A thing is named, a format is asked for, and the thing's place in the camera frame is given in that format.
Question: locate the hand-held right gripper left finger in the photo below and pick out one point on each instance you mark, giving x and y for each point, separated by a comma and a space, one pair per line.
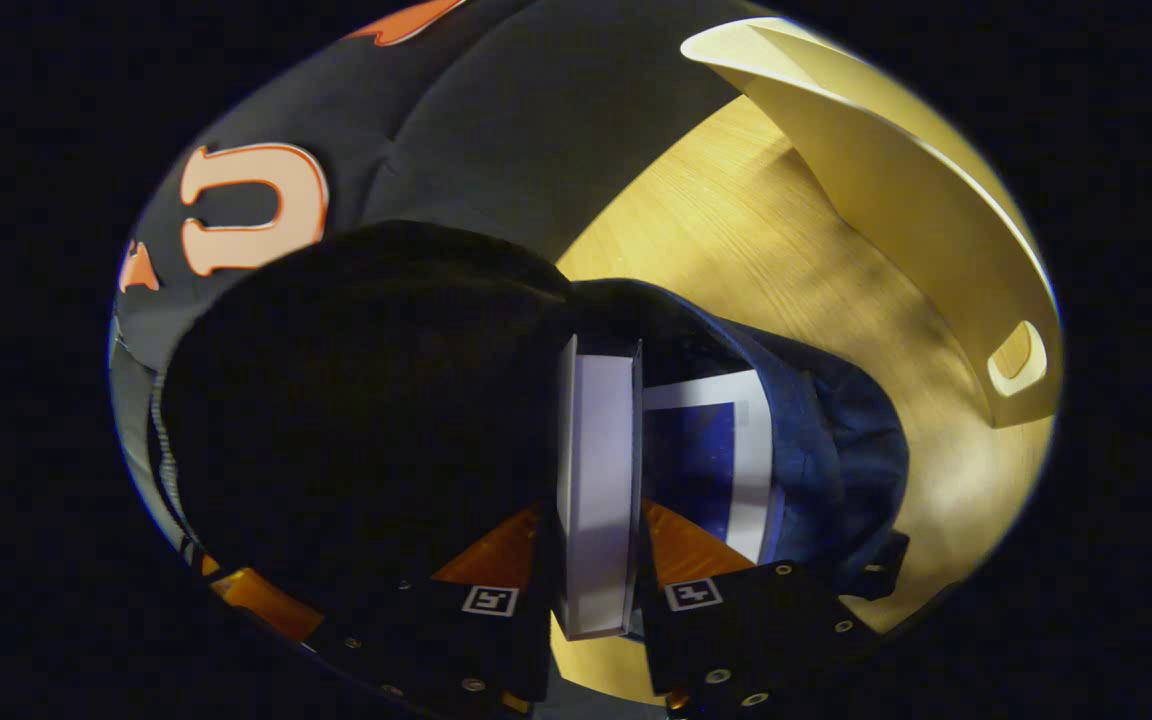
436, 640

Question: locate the white book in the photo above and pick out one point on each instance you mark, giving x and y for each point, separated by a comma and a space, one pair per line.
596, 480

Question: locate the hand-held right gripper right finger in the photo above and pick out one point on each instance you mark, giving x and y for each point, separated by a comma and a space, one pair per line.
736, 640

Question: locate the white bookshelf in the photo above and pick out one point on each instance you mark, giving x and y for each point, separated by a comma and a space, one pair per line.
896, 200

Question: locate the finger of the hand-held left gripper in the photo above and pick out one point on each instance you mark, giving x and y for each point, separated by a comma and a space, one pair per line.
266, 600

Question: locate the blue book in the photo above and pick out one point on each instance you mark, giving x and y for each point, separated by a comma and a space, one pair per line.
696, 460

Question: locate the blue schoolbag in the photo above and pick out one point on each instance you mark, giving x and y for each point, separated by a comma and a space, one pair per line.
836, 450

